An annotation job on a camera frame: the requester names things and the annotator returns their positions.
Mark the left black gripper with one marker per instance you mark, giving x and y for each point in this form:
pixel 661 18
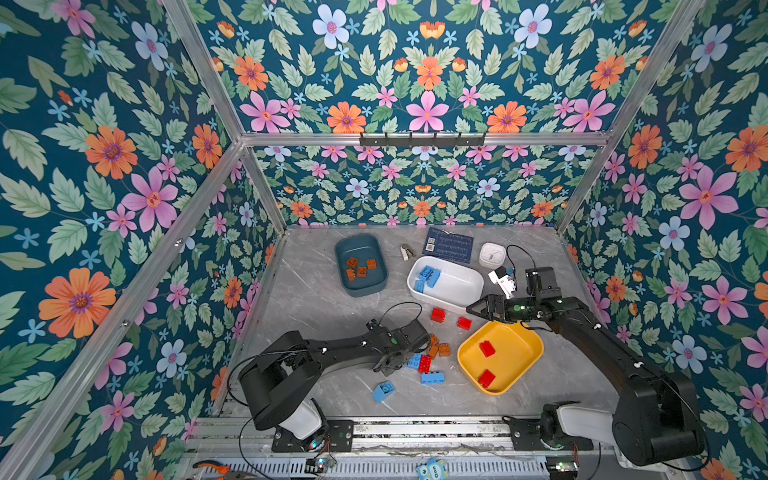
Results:
pixel 391 372

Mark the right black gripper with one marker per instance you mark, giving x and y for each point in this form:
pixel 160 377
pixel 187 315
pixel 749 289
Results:
pixel 491 309

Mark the red lego brick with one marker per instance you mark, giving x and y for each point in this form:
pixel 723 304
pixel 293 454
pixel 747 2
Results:
pixel 487 348
pixel 464 323
pixel 425 363
pixel 486 379
pixel 438 315

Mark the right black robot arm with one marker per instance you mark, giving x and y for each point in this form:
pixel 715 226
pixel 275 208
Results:
pixel 656 420

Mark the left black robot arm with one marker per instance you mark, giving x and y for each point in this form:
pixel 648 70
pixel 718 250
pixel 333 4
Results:
pixel 277 382

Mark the white rectangular bin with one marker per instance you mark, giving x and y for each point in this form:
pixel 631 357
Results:
pixel 456 287

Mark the yellow square tray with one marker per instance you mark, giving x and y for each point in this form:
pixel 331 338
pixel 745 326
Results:
pixel 517 350

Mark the white round timer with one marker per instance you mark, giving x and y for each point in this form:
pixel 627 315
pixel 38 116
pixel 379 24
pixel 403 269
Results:
pixel 492 255

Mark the dark blue printed card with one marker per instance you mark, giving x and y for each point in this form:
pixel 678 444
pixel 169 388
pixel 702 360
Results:
pixel 448 246

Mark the small beige metal clip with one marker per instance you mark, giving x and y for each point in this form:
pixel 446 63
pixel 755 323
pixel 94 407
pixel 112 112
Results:
pixel 406 252

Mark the teal rectangular bin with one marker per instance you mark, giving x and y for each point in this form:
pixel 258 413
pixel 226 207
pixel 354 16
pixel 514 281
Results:
pixel 361 247

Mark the light blue toy figure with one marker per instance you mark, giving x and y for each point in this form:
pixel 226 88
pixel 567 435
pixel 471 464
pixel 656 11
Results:
pixel 434 469

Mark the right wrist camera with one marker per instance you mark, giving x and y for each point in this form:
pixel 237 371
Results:
pixel 504 279

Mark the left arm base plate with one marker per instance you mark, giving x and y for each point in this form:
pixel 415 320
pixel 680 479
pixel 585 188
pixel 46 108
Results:
pixel 336 436

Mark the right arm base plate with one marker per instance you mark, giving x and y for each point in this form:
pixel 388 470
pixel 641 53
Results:
pixel 536 434

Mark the black wall hook rail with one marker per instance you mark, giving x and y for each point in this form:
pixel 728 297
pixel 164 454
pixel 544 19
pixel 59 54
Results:
pixel 409 140

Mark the orange handled pliers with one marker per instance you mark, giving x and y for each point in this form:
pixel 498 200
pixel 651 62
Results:
pixel 220 470

